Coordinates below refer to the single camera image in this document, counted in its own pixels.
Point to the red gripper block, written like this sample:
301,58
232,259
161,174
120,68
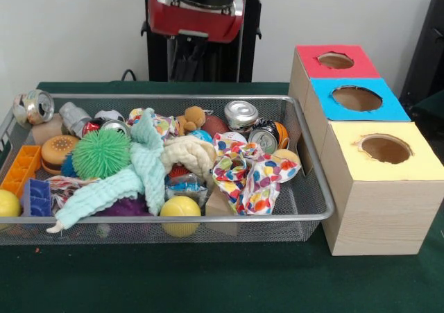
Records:
194,21

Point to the brown plush bear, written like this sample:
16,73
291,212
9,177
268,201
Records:
194,117

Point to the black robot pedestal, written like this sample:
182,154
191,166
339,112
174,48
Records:
249,59

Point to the dark green tablecloth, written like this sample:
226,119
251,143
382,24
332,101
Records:
208,278

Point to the yellow ball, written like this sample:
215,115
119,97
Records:
8,203
180,208

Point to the mint green knitted cloth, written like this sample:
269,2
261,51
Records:
104,188

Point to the large green spiky ball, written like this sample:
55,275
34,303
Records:
102,155

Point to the crushed colourful drink can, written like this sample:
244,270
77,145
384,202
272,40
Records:
34,106

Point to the wooden box with three holes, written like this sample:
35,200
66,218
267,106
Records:
381,212

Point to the toy burger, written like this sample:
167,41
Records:
57,150

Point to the colourful dotted cloth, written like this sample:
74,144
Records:
256,177

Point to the orange plastic grid tray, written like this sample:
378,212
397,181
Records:
21,167

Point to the silver drink can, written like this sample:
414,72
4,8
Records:
241,112

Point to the green covered side table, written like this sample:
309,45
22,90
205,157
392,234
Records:
431,108

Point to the clear mesh bin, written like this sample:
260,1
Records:
305,195

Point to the purple toy block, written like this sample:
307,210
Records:
36,198

